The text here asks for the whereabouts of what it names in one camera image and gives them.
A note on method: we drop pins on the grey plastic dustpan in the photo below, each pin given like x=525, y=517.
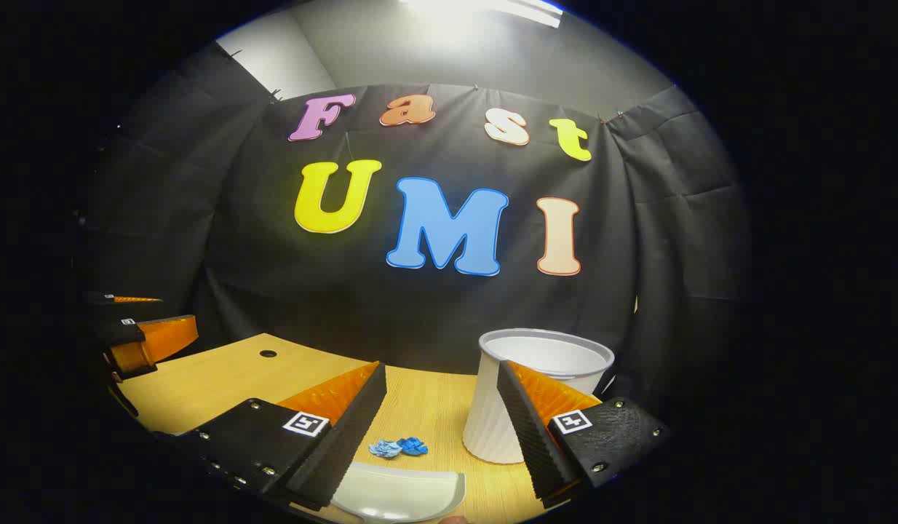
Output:
x=398, y=495

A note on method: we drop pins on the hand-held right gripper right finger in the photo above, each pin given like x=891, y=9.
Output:
x=536, y=444

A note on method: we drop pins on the white ribbed garbage bin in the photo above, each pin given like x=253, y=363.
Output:
x=489, y=415

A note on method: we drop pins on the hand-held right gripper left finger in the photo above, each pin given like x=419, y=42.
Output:
x=347, y=437

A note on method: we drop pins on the wooden desktop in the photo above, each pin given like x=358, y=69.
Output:
x=434, y=407

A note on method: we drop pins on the dark blue paper ball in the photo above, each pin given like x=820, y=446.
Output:
x=412, y=445

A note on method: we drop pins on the ceiling light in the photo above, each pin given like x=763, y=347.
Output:
x=485, y=9

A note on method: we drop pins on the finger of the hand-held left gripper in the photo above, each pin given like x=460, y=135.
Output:
x=125, y=298
x=161, y=338

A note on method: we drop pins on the light blue paper ball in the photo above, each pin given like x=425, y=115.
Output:
x=385, y=449

